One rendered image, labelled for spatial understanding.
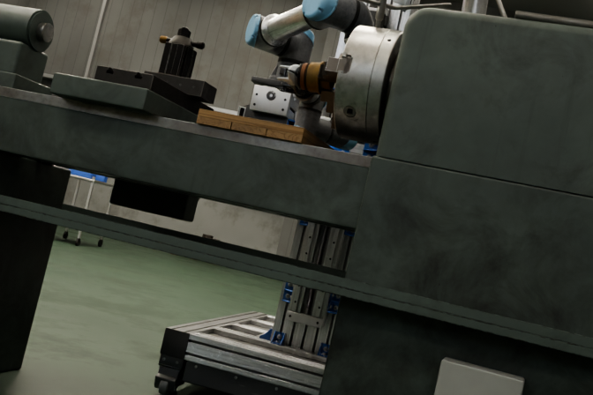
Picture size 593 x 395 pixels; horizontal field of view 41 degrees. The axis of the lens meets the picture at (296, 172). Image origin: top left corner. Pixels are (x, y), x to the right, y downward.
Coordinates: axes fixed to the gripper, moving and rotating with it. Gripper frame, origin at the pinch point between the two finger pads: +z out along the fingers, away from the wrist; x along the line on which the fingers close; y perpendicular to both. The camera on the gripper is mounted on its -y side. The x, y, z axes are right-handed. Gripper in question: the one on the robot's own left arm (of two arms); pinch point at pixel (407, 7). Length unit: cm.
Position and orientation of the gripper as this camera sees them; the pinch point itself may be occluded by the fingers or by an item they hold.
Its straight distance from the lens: 236.3
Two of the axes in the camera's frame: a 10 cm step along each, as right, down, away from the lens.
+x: -2.2, -3.8, -9.0
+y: -9.3, -1.9, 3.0
